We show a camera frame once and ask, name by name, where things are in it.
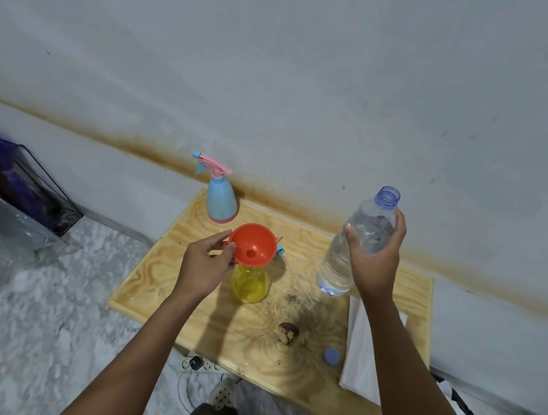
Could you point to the person's left hand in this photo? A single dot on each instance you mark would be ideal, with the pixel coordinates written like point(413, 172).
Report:
point(199, 268)

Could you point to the person's right hand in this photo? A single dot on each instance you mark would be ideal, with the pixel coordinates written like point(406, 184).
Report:
point(373, 274)

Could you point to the person's right thumb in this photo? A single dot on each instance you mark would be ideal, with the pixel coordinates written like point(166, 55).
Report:
point(352, 237)

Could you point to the person's left thumb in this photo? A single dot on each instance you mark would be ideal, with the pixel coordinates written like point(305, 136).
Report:
point(225, 250)

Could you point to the orange plastic funnel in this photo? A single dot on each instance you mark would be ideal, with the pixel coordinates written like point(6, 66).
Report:
point(254, 245)

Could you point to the clear plastic water bottle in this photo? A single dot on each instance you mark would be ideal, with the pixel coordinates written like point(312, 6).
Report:
point(336, 267)

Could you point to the person's left forearm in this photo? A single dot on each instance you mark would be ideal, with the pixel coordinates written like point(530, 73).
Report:
point(135, 367)

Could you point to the person's right forearm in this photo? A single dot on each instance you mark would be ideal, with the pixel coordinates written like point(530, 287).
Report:
point(411, 386)

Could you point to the yellow plastic bottle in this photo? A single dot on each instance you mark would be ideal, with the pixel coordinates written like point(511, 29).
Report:
point(250, 284)

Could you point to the blue spray bottle pink trigger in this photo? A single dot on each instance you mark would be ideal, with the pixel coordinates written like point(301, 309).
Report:
point(221, 198)

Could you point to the spray head with clear tube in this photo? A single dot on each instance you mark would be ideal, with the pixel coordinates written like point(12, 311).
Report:
point(295, 279)

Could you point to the white power strip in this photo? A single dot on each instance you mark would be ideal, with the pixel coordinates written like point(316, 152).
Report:
point(202, 364)

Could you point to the white folded paper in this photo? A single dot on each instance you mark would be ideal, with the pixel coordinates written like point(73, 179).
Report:
point(360, 355)

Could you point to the blue bottle cap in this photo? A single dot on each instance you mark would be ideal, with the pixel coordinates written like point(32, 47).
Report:
point(332, 357)

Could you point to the white dotted slipper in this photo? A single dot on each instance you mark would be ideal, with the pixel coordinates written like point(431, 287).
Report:
point(222, 393)

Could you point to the black and white bag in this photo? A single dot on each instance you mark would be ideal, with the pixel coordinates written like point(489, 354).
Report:
point(461, 407)

